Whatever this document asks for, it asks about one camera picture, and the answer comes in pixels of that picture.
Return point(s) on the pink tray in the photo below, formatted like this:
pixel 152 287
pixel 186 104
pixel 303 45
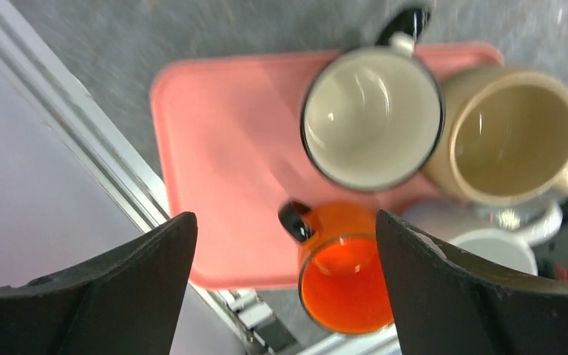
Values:
pixel 228 132

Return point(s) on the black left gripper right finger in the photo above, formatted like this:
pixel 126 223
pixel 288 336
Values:
pixel 448 301

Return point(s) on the beige mug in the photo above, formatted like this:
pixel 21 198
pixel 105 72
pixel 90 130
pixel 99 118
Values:
pixel 505 136

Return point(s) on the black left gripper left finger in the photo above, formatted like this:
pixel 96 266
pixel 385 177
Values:
pixel 124 301

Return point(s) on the white mug dark handle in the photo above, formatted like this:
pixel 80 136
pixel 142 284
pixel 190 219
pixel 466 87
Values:
pixel 374 115

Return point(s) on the orange mug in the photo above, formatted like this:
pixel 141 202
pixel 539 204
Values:
pixel 341 283

